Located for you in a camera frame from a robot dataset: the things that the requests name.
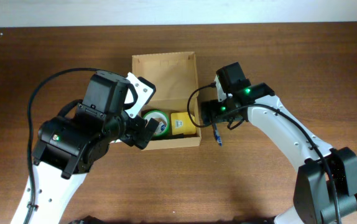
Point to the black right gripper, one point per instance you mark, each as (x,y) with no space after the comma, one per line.
(209,111)

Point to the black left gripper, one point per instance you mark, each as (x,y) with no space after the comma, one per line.
(138,132)

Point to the green tape roll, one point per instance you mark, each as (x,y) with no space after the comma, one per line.
(158,116)

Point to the brown cardboard box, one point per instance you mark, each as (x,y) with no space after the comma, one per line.
(175,78)

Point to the blue ballpoint pen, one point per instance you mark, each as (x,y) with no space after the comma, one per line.
(217,135)

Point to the yellow spiral notepad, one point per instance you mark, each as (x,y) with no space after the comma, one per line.
(181,124)

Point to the small blue white staple box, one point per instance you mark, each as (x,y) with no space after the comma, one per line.
(161,129)

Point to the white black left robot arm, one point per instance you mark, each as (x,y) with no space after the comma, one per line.
(81,133)

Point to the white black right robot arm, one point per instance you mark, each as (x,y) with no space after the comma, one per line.
(326,183)

